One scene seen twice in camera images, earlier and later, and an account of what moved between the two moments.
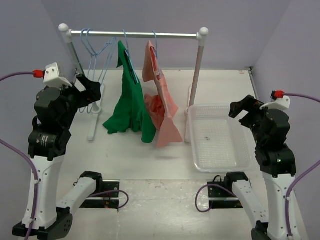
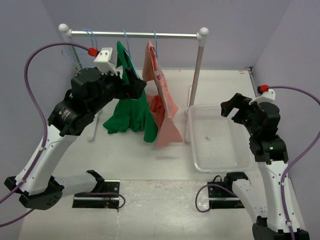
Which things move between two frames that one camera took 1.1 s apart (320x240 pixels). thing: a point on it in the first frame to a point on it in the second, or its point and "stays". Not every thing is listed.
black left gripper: (92, 93) to (133, 90)
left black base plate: (108, 201) stays
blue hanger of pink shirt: (156, 41) stays
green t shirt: (132, 112) stays
